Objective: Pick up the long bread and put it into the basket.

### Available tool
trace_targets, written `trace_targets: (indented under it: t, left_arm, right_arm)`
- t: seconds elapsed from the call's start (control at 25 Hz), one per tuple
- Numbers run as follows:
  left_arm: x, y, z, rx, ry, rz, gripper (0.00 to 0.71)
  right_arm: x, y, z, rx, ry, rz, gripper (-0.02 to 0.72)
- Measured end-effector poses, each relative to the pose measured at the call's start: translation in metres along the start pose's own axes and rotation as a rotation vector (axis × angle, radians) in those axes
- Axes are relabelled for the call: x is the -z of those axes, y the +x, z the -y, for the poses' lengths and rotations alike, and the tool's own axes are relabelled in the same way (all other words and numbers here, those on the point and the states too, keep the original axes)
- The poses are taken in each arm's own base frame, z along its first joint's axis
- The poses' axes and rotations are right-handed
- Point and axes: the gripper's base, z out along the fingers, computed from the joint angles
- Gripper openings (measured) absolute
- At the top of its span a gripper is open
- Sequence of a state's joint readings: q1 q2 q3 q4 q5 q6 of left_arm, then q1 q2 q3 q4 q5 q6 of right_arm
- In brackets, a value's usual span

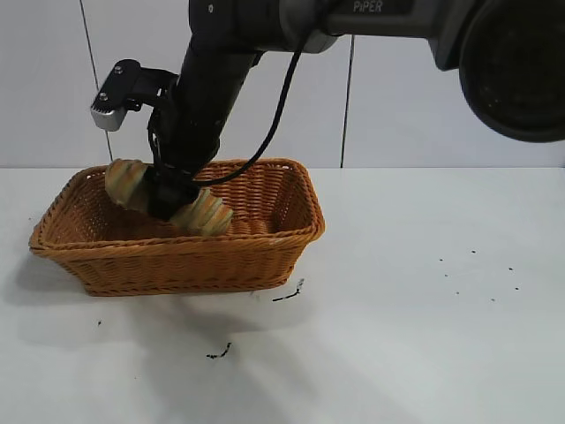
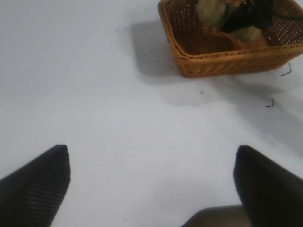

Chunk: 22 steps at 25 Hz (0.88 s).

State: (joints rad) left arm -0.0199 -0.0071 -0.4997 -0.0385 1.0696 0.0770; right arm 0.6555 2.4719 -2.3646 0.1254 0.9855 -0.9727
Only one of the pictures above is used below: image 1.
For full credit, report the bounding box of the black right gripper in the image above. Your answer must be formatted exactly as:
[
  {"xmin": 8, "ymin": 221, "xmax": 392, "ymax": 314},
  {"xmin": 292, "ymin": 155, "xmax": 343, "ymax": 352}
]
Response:
[{"xmin": 147, "ymin": 93, "xmax": 238, "ymax": 223}]

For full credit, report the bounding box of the long striped bread roll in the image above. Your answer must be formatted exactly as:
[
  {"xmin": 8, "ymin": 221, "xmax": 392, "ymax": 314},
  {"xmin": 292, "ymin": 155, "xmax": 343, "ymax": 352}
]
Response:
[{"xmin": 104, "ymin": 158, "xmax": 235, "ymax": 238}]

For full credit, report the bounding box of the brown woven wicker basket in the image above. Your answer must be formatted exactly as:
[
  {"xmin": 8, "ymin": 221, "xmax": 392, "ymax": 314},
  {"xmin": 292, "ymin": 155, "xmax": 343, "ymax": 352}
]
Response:
[{"xmin": 28, "ymin": 157, "xmax": 328, "ymax": 298}]

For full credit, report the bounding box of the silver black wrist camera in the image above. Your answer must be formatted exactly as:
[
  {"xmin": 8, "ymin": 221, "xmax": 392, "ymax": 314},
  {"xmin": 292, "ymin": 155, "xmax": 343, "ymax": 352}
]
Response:
[{"xmin": 90, "ymin": 58, "xmax": 180, "ymax": 133}]

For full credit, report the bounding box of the black cable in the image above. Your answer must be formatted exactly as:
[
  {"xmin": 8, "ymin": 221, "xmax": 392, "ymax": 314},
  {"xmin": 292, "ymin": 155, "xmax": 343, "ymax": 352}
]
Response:
[{"xmin": 192, "ymin": 37, "xmax": 310, "ymax": 186}]

